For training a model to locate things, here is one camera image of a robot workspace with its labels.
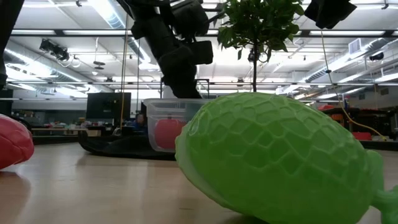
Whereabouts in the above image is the black computer monitor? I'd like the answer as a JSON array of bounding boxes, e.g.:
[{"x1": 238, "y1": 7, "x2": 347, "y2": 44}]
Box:
[{"x1": 86, "y1": 92, "x2": 132, "y2": 121}]

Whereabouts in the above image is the person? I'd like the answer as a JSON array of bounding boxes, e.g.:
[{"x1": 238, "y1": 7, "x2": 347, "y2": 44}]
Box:
[{"x1": 133, "y1": 113, "x2": 149, "y2": 132}]

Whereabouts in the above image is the black cloth mat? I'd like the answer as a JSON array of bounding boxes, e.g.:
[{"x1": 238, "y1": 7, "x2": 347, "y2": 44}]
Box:
[{"x1": 77, "y1": 132, "x2": 177, "y2": 161}]

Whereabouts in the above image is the black ceiling-mounted device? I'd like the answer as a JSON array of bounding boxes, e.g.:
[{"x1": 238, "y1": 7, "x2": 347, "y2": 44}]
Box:
[{"x1": 39, "y1": 39, "x2": 71, "y2": 62}]

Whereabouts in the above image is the black square panel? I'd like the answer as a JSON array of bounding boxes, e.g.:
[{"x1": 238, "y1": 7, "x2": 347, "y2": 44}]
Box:
[{"x1": 0, "y1": 88, "x2": 15, "y2": 116}]

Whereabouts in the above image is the black aluminium table frame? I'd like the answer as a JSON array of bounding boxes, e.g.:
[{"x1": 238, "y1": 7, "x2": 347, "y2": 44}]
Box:
[{"x1": 32, "y1": 135, "x2": 398, "y2": 152}]

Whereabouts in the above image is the thin yellow hanging cable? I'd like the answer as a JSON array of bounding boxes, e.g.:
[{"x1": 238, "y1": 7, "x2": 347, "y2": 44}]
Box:
[{"x1": 119, "y1": 12, "x2": 130, "y2": 129}]

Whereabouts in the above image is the red plastic bin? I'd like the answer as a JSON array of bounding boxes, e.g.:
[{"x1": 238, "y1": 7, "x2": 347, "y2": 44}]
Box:
[{"x1": 352, "y1": 131, "x2": 373, "y2": 141}]

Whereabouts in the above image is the clear plastic tupperware container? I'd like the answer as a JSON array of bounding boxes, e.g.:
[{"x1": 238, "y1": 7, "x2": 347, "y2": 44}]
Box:
[{"x1": 142, "y1": 98, "x2": 213, "y2": 153}]

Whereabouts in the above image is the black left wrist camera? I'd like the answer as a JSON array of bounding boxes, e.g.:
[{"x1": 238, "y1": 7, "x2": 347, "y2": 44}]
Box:
[{"x1": 188, "y1": 40, "x2": 215, "y2": 65}]

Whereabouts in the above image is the green tree in black pot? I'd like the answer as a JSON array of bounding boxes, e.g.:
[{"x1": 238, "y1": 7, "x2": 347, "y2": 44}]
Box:
[{"x1": 216, "y1": 0, "x2": 306, "y2": 93}]

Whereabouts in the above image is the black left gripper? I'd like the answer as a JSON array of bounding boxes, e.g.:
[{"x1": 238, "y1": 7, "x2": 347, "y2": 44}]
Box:
[{"x1": 158, "y1": 45, "x2": 203, "y2": 99}]

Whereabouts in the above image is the red toy apple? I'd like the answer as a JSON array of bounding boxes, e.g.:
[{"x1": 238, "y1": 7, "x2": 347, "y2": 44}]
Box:
[{"x1": 154, "y1": 116, "x2": 188, "y2": 151}]

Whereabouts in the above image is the pink toy fruit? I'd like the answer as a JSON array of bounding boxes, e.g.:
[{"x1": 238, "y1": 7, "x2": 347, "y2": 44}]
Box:
[{"x1": 0, "y1": 113, "x2": 35, "y2": 170}]

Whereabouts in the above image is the green scaly toy fruit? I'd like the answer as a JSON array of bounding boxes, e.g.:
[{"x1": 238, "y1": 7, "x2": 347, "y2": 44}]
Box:
[{"x1": 174, "y1": 91, "x2": 398, "y2": 224}]

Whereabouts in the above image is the yellow cable with plug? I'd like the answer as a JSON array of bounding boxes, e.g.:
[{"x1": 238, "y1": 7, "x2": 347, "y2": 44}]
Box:
[{"x1": 340, "y1": 98, "x2": 388, "y2": 141}]

